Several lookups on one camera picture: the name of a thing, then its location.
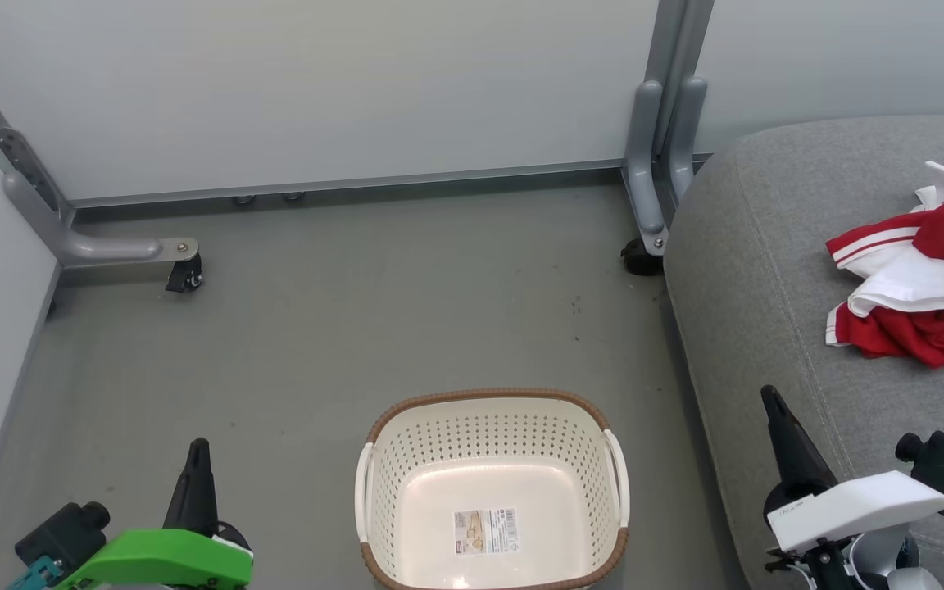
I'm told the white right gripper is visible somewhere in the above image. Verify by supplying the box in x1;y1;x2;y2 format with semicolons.
760;385;944;555

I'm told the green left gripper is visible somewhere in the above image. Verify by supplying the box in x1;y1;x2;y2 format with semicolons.
54;438;254;590

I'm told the red and white sports garment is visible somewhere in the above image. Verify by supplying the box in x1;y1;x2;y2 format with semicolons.
824;161;944;370

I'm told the cream perforated laundry basket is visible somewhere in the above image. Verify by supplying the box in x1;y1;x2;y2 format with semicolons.
354;388;631;590

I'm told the grey fabric sofa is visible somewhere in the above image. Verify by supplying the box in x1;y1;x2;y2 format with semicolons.
662;112;944;590

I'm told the black caster wheel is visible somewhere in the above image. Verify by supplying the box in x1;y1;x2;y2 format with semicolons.
620;238;664;277
164;254;205;294

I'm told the paper barcode label sticker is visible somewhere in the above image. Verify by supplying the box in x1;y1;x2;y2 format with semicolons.
452;507;520;557

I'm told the short grey partition leg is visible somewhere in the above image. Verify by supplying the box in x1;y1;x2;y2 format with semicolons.
623;79;670;257
668;75;709;206

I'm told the left teal plug black cable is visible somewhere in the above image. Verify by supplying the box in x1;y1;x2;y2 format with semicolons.
7;556;64;590

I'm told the grey partition bottom rail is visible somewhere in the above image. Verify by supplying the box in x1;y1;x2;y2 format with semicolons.
66;157;630;208

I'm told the dark grey slanted frame bar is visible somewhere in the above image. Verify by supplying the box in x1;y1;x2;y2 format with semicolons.
0;33;75;229

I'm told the grey upright partition post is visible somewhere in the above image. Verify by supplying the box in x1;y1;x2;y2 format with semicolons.
647;0;716;157

